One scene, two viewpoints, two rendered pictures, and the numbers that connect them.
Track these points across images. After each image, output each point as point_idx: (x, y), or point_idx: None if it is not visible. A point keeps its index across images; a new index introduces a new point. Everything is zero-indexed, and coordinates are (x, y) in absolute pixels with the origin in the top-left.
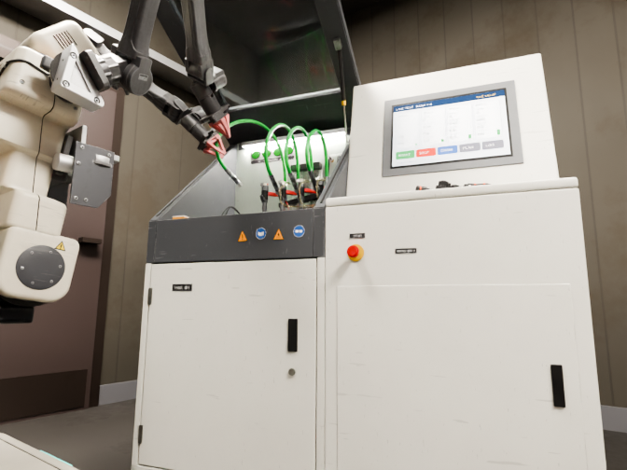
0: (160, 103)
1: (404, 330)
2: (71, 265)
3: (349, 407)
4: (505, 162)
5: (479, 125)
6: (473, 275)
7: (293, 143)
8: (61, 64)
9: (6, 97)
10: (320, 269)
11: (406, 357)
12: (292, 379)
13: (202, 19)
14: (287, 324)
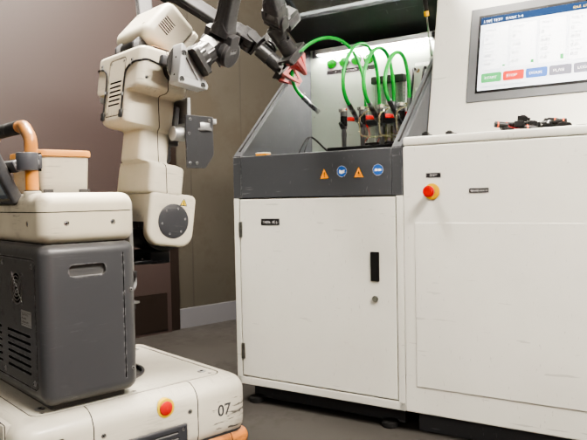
0: None
1: (476, 264)
2: (191, 216)
3: (426, 330)
4: None
5: (572, 43)
6: (541, 214)
7: (372, 58)
8: (175, 60)
9: (134, 88)
10: (398, 206)
11: (477, 287)
12: (376, 305)
13: None
14: (369, 257)
